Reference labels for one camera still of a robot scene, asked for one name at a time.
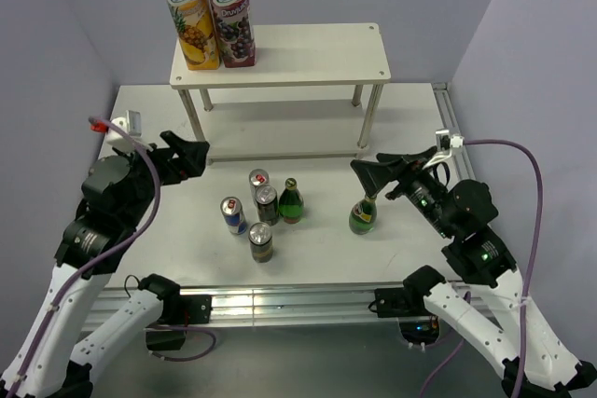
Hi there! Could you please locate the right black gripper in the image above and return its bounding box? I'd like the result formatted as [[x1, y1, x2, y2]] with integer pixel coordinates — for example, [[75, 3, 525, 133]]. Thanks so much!
[[349, 144, 454, 236]]

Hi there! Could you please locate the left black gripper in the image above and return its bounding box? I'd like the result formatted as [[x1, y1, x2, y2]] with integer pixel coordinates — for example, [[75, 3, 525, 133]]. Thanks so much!
[[115, 129, 209, 226]]

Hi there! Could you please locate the green bottle with label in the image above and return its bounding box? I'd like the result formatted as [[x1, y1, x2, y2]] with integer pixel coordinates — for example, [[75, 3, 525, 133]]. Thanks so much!
[[349, 196, 377, 235]]

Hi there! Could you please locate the plain green glass bottle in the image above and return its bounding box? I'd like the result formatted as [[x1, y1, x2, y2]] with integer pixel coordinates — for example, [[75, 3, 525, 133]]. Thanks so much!
[[279, 178, 304, 224]]

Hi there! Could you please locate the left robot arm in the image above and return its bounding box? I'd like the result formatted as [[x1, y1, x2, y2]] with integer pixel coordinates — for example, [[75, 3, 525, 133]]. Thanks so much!
[[1, 130, 210, 397]]

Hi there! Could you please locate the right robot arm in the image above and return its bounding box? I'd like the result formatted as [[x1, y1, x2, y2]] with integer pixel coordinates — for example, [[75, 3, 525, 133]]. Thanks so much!
[[351, 147, 596, 397]]

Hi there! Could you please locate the white two-tier shelf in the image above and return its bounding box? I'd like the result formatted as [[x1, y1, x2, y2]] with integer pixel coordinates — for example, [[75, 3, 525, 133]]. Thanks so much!
[[170, 22, 391, 162]]

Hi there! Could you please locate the blue red bull can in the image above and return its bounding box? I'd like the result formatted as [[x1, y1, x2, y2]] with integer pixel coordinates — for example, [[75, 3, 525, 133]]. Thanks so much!
[[220, 197, 247, 235]]

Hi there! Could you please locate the red bull can rear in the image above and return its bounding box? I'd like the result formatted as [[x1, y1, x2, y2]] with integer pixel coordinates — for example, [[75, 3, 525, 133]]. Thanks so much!
[[249, 169, 270, 203]]

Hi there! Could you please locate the black energy can middle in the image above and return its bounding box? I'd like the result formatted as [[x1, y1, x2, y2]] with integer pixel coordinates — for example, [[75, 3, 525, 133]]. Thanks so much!
[[256, 185, 279, 226]]

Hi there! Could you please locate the black energy can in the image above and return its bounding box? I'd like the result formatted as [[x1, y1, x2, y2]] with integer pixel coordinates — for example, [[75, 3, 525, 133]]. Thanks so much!
[[256, 185, 279, 226], [248, 222, 273, 263]]

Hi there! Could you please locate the black energy can front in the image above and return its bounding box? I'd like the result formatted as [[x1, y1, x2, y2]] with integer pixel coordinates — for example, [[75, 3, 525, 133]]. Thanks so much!
[[248, 222, 273, 263]]

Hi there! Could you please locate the grape juice carton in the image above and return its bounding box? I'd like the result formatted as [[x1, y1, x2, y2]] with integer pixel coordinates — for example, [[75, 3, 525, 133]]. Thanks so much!
[[210, 0, 256, 68]]

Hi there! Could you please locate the pineapple juice carton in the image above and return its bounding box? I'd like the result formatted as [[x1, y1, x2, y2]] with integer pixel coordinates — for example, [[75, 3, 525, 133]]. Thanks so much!
[[166, 0, 220, 71]]

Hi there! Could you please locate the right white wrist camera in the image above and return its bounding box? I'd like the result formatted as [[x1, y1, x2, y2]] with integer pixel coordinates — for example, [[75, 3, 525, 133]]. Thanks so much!
[[423, 129, 465, 169]]

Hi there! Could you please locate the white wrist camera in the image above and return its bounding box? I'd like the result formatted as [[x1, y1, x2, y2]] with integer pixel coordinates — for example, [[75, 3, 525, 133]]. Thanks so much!
[[423, 129, 465, 169], [90, 110, 142, 153]]

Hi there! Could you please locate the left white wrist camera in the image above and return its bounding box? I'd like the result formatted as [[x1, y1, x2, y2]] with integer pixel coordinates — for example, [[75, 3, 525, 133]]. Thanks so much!
[[90, 110, 142, 153]]

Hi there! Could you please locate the aluminium right rail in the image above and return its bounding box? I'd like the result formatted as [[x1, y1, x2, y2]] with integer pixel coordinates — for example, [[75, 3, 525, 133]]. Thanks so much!
[[432, 83, 476, 180]]

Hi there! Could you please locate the aluminium rail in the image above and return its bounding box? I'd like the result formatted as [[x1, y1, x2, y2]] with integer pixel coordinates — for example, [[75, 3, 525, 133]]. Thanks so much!
[[432, 83, 476, 180], [83, 281, 495, 329]]

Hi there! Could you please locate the aluminium front rail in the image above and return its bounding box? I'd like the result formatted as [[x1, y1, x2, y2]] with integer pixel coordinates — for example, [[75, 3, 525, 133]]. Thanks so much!
[[83, 281, 495, 329]]

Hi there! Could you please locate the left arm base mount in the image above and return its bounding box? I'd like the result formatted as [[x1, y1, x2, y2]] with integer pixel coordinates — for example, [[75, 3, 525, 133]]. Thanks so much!
[[146, 295, 212, 352]]

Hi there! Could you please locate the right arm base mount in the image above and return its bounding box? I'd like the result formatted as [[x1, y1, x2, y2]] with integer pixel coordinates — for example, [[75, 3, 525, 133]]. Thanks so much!
[[368, 287, 441, 349]]

